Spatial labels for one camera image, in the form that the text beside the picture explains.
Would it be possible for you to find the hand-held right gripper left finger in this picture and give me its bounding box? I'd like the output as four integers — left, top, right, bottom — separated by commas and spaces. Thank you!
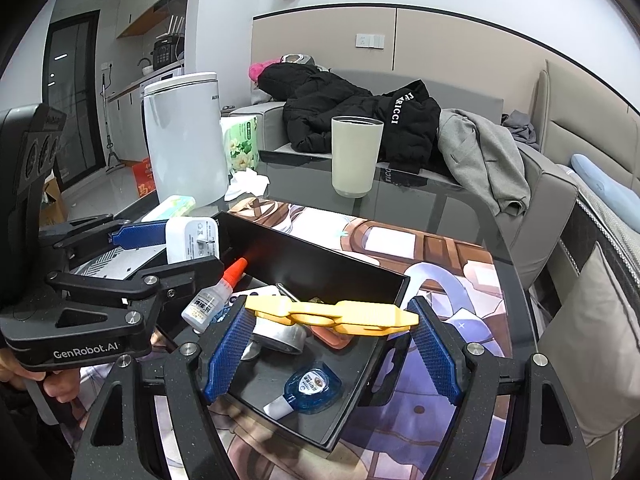
70, 301, 256, 480

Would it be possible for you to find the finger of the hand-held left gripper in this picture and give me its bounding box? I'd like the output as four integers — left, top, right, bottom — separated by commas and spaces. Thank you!
39, 214, 171, 262
45, 256, 225, 312

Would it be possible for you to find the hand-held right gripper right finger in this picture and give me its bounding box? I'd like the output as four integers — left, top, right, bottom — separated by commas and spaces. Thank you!
406, 296, 593, 480

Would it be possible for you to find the white power adapter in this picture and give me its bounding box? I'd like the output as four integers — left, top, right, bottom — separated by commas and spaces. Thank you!
165, 216, 221, 266

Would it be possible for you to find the blue correction tape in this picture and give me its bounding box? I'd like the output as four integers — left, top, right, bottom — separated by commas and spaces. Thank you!
263, 361, 343, 418

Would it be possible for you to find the yellow plastic tool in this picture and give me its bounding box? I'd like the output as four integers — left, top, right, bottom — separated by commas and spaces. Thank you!
245, 296, 421, 337

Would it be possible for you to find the black storage box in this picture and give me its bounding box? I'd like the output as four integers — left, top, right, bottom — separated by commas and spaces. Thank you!
150, 211, 412, 451

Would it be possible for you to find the person's left hand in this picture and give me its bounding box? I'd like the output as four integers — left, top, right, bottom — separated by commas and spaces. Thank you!
0, 350, 82, 411

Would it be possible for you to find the glue bottle with red cap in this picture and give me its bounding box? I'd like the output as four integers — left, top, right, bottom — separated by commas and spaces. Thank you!
181, 257, 249, 333

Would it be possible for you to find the brown cardboard box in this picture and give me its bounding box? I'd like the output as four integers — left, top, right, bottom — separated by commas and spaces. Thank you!
39, 177, 68, 226

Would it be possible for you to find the green plastic case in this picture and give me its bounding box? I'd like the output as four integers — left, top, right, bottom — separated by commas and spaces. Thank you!
141, 195, 197, 223

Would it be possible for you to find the red cardboard box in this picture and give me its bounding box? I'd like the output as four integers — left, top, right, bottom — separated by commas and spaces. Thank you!
131, 157, 156, 200

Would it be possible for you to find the silver tape roll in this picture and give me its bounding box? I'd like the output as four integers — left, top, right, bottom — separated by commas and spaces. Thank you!
250, 317, 308, 356

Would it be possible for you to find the white cylindrical appliance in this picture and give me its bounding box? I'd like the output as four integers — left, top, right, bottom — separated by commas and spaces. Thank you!
143, 72, 231, 208

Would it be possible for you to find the salmon pink plastic item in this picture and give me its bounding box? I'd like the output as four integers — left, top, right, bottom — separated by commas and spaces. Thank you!
310, 325, 353, 351

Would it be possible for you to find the crumpled white tissue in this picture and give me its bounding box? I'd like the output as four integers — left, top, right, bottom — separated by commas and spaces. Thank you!
225, 169, 270, 202

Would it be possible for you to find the mop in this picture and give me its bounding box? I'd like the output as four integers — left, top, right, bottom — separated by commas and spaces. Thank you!
100, 72, 126, 175

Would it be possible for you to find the green floral tissue pack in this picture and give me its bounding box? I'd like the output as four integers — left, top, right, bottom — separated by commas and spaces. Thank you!
220, 115, 261, 177

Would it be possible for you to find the dark glass door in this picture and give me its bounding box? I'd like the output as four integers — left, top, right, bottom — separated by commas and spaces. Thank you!
40, 10, 100, 188

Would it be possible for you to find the beige cushion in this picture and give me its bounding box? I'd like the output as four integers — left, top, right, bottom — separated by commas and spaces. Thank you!
537, 240, 640, 448

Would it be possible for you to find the white washing machine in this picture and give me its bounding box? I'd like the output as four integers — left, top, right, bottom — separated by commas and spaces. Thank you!
139, 67, 185, 86

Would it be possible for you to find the black microwave oven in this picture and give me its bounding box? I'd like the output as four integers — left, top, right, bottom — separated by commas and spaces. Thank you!
151, 35, 182, 72

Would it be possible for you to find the grey sofa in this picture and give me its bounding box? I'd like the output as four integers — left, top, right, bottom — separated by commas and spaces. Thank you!
227, 67, 578, 288

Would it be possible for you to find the grey hoodie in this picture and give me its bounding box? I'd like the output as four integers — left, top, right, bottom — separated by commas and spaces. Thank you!
437, 109, 532, 217

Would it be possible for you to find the beige cup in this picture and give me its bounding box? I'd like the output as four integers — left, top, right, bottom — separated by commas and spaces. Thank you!
331, 115, 385, 198

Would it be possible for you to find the pink hat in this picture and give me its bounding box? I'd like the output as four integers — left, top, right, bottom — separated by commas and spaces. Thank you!
249, 60, 278, 83

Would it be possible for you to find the white router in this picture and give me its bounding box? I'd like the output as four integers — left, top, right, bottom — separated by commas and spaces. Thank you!
159, 14, 183, 41

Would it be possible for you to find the bed with grey bedding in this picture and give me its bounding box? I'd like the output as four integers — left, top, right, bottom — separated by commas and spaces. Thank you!
560, 165, 640, 281

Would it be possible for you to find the black puffer jacket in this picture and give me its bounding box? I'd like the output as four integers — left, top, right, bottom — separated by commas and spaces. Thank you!
257, 62, 373, 153

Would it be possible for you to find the black hoodie with white print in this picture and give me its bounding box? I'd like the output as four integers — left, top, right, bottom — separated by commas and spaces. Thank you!
370, 79, 442, 175

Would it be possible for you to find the light blue pillow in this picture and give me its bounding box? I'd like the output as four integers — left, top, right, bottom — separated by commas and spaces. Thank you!
570, 154, 640, 233

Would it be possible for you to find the dark grey garment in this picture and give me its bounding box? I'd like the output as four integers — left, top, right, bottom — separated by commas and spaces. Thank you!
501, 110, 538, 146

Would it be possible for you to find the beige padded headboard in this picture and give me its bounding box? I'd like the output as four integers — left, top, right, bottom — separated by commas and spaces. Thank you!
530, 59, 640, 181

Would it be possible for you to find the white wall cabinet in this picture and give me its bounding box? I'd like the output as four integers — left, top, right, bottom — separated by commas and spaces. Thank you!
116, 0, 193, 38

